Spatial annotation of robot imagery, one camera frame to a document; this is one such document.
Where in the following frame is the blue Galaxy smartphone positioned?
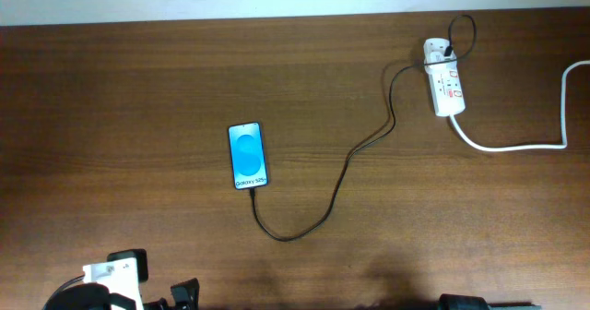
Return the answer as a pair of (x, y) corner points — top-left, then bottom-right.
(228, 122), (269, 190)

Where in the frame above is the black charging cable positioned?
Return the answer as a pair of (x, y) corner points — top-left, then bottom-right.
(248, 14), (477, 243)

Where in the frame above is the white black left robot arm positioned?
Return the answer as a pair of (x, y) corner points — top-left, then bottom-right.
(42, 279), (200, 310)

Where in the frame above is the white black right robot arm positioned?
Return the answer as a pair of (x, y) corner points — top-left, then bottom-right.
(436, 294), (542, 310)

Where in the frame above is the white charger adapter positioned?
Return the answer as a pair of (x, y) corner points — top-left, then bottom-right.
(423, 38), (457, 75)

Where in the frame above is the white power strip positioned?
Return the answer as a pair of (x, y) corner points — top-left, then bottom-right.
(428, 65), (466, 117)

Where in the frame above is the white power strip cord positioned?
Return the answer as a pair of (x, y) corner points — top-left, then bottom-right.
(447, 59), (590, 153)

